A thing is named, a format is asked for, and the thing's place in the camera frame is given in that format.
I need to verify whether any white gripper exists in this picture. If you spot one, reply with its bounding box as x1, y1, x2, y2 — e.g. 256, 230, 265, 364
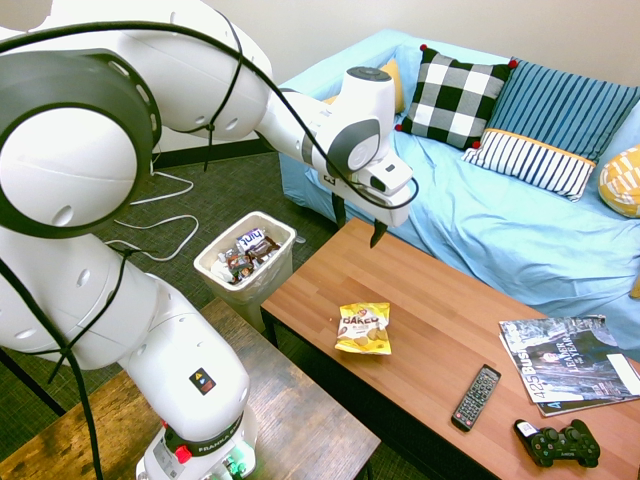
318, 168, 413, 250

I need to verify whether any yellow baked chip bag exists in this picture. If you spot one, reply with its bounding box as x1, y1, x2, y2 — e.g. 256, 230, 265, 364
333, 301, 393, 356

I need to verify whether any white trash bin with liner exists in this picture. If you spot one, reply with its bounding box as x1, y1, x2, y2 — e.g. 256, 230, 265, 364
193, 210, 298, 334

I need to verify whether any brown candy wrapper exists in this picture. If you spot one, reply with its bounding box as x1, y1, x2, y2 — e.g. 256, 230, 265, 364
246, 235, 282, 265
224, 253, 257, 285

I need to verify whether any purple snack wrapper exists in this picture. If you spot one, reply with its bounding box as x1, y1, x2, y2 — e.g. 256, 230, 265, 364
236, 228, 267, 254

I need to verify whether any light blue sofa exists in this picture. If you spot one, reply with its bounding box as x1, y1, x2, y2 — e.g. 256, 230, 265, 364
278, 28, 640, 361

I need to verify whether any wooden coffee table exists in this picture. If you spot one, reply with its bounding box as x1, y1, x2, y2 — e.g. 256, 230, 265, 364
260, 217, 640, 480

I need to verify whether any plain mustard yellow pillow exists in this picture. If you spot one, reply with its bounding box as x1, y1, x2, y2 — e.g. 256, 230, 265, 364
322, 58, 406, 115

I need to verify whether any black white checkered pillow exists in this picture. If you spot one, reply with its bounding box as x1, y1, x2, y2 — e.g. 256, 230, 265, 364
394, 43, 519, 151

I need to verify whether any white navy striped pillow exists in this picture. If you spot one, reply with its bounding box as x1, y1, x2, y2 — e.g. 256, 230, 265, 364
460, 128, 597, 203

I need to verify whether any rustic dark wood stand table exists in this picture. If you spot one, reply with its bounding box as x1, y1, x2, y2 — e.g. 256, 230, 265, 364
0, 298, 381, 480

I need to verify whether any black tv remote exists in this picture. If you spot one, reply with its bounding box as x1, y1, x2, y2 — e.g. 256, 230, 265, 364
450, 363, 502, 433

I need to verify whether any blue striped pillow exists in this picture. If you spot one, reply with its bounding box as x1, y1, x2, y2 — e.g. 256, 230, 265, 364
487, 58, 640, 164

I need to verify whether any business magazine with dark cover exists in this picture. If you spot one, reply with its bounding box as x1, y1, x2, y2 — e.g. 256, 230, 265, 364
498, 314, 640, 404

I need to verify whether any yellow white patterned pillow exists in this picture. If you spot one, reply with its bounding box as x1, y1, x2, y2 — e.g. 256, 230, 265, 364
598, 144, 640, 219

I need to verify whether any small black labelled device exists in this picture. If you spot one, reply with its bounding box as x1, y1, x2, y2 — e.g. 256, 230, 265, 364
513, 418, 540, 446

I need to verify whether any magazine with white cover edge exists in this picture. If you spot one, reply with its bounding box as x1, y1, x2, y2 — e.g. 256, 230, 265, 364
535, 392, 640, 419

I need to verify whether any black game controller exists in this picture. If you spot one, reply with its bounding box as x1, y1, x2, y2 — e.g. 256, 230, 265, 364
528, 418, 601, 469

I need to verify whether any white floor cable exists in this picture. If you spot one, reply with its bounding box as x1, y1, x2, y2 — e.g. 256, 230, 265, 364
129, 169, 195, 207
104, 214, 200, 263

